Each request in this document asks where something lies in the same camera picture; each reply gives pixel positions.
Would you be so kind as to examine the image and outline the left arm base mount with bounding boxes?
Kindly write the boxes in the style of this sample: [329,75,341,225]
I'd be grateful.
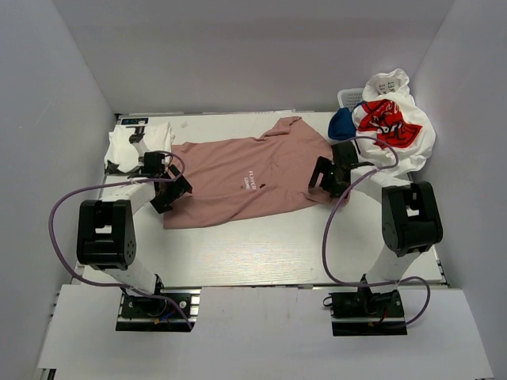
[116,288,200,333]

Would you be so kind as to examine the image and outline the white plastic basket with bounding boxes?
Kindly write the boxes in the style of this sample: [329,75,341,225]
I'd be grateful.
[337,88,364,111]

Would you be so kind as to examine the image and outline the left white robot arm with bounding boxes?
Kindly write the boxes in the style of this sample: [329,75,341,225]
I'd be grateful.
[77,151,193,316]

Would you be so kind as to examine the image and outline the pink t shirt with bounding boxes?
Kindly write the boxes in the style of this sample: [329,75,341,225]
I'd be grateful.
[163,116,333,230]

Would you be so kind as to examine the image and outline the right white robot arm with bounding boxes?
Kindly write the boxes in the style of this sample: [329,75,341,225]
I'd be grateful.
[308,138,443,316]

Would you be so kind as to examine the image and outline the folded white t shirt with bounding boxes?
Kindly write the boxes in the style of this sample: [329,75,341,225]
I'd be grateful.
[104,122,173,174]

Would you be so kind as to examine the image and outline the blue t shirt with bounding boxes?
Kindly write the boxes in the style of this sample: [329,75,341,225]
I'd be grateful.
[328,108,356,141]

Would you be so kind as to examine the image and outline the white text t shirt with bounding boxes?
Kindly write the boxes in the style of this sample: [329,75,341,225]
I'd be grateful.
[362,68,415,105]

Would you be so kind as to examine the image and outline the white red print t shirt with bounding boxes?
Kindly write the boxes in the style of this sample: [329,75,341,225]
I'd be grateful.
[352,93,436,177]

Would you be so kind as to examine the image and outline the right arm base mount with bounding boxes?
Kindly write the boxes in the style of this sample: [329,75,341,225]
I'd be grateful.
[322,278,407,337]

